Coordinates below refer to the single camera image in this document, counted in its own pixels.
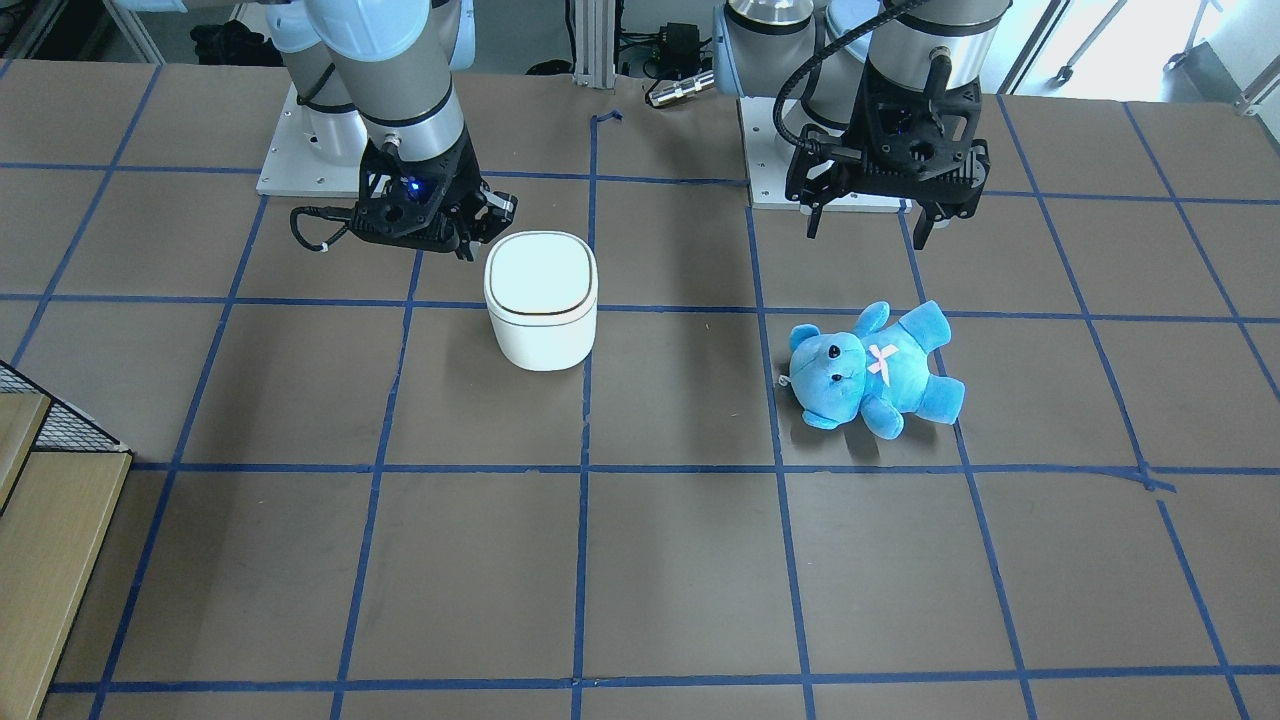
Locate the aluminium frame post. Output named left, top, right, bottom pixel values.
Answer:
left=570, top=0, right=618, bottom=94

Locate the white trash can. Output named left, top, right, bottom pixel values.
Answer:
left=483, top=231, right=599, bottom=372

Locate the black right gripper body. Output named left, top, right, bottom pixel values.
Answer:
left=349, top=129, right=490, bottom=251

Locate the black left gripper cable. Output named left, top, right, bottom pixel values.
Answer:
left=773, top=0, right=936, bottom=151

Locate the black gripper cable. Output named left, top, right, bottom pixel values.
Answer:
left=291, top=205, right=361, bottom=252
left=773, top=0, right=936, bottom=151

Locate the black power adapter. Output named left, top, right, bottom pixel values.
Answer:
left=655, top=22, right=701, bottom=65

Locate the wooden shelf with mesh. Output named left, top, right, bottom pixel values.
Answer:
left=1, top=363, right=132, bottom=719

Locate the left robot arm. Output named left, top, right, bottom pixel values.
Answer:
left=712, top=1, right=1010, bottom=249

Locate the blue teddy bear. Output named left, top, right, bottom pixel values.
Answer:
left=781, top=300, right=966, bottom=439

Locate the silver metal cylinder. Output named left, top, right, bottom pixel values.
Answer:
left=644, top=70, right=716, bottom=110

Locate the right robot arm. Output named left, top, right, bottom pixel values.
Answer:
left=264, top=1, right=518, bottom=261

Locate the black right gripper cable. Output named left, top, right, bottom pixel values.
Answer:
left=291, top=205, right=361, bottom=252

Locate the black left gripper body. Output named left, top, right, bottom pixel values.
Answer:
left=785, top=70, right=991, bottom=217

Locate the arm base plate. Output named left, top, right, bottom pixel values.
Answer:
left=739, top=97, right=913, bottom=213
left=256, top=86, right=369, bottom=199

